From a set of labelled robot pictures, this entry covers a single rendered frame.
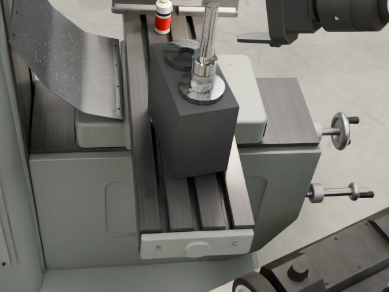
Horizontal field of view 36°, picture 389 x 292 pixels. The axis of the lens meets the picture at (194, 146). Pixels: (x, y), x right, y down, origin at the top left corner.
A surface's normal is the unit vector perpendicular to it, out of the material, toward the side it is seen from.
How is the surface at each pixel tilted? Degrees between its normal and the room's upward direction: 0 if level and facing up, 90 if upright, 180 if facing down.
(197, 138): 90
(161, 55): 0
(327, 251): 0
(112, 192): 90
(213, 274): 0
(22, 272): 88
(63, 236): 90
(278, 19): 78
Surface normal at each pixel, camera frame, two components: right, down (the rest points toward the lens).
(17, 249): 0.12, 0.71
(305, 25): -0.51, 0.43
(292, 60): 0.09, -0.68
